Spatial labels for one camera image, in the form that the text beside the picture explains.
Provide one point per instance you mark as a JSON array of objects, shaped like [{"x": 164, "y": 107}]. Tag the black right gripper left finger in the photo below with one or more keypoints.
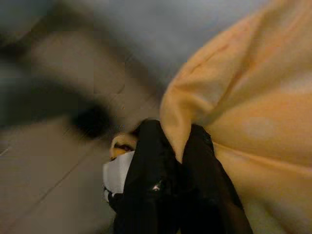
[{"x": 151, "y": 190}]

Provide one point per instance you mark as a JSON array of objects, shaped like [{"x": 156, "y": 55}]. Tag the yellow cartoon egg blanket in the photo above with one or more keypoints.
[{"x": 243, "y": 97}]

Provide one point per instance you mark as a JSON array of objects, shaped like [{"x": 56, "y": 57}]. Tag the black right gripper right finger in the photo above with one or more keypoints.
[{"x": 207, "y": 195}]

